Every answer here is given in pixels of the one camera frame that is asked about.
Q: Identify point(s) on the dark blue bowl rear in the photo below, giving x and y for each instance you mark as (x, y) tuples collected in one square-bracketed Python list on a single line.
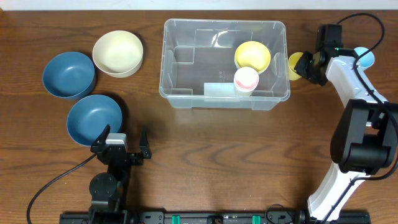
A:
[(70, 75)]

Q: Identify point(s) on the cream white plastic cup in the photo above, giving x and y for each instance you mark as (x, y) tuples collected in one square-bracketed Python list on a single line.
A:
[(245, 73)]

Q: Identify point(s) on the light blue plastic cup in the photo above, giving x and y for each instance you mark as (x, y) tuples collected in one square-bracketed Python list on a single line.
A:
[(367, 60)]

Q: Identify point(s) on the yellow small bowl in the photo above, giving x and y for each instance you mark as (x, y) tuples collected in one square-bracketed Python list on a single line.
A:
[(252, 54)]

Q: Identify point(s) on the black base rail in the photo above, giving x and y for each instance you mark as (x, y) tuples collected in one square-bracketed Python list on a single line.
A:
[(277, 216)]

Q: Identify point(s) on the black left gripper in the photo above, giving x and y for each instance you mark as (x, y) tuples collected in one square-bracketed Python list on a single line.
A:
[(136, 160)]

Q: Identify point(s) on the dark blue bowl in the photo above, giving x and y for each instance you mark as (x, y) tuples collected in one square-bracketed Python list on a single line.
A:
[(70, 75), (90, 115)]

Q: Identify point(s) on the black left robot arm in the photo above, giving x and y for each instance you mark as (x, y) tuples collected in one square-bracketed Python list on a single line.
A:
[(109, 189)]

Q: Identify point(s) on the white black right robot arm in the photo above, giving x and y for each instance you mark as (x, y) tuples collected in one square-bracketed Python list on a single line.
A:
[(364, 143)]

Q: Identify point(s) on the dark blue bowl front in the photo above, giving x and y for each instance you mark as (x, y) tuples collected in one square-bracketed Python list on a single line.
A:
[(90, 115)]

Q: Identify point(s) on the clear plastic storage container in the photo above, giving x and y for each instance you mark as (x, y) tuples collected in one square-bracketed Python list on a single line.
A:
[(198, 67)]

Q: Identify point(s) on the yellow cup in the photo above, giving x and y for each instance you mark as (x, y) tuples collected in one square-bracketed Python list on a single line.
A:
[(293, 59)]

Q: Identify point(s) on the pink plastic cup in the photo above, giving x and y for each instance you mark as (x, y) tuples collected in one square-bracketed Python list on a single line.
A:
[(246, 84)]

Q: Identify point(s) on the cream large bowl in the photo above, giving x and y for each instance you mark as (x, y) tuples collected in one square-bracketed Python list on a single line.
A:
[(118, 53)]

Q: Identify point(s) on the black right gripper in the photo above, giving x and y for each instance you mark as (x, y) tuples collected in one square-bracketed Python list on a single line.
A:
[(300, 67)]

